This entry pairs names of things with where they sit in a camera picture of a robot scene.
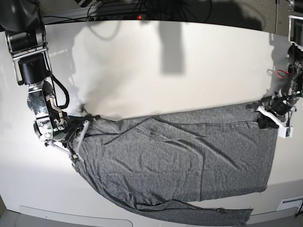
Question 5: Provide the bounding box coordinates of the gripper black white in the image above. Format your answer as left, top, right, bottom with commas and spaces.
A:
33, 113, 101, 167
246, 93, 297, 129

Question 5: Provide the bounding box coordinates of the grey long-sleeve T-shirt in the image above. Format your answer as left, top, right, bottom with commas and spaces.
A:
75, 104, 277, 226

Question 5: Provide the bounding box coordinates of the robot arm black silver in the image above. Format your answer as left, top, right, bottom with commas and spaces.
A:
247, 0, 303, 137
0, 0, 98, 165

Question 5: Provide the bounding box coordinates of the thin metal stand pole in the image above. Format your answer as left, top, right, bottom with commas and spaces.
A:
274, 0, 280, 34

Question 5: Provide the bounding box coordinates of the black power strip red light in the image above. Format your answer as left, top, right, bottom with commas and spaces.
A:
89, 14, 146, 21

